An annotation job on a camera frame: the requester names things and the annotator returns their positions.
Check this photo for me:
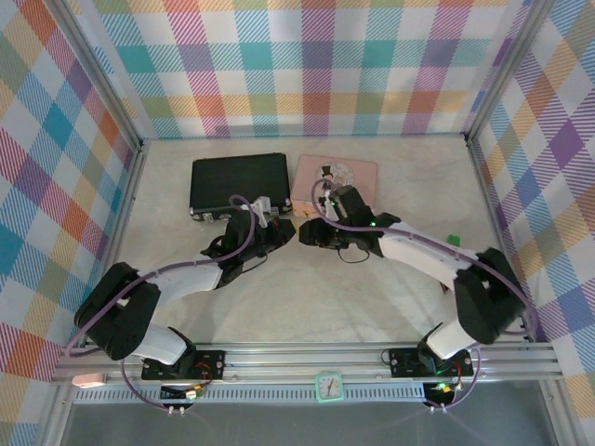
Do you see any pink cartoon tin box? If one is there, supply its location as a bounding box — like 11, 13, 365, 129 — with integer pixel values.
293, 153, 380, 219

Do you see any black hard case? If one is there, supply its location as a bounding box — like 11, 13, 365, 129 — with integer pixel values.
188, 152, 294, 224

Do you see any teal square clock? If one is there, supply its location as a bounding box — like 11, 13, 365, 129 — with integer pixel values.
314, 371, 344, 403

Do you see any small electronics board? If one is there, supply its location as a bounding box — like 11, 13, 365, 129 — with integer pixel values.
426, 380, 461, 405
160, 384, 208, 403

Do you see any pink white small device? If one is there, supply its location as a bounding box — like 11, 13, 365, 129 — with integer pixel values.
72, 373, 107, 389

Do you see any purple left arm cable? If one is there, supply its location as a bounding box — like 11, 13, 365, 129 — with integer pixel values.
62, 194, 261, 414

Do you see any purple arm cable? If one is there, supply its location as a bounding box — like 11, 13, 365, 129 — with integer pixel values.
62, 194, 261, 414
310, 178, 536, 414

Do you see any thin black left gripper cable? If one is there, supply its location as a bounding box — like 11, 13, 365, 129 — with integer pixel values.
218, 248, 269, 280

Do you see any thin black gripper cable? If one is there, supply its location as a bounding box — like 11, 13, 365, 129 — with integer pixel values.
337, 245, 372, 265
218, 248, 269, 280

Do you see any thin black right gripper cable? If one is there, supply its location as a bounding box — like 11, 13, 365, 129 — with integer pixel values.
337, 245, 372, 265

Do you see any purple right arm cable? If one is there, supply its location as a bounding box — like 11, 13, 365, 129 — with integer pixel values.
310, 178, 536, 414

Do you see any aluminium profile frame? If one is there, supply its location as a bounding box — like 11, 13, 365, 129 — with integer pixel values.
39, 0, 571, 446

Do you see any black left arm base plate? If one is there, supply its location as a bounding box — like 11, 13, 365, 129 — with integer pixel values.
141, 348, 228, 380

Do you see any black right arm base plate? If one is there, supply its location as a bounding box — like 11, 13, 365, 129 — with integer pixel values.
389, 347, 474, 378

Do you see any grey slotted cable duct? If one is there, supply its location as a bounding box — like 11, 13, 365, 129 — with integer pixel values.
73, 384, 427, 403

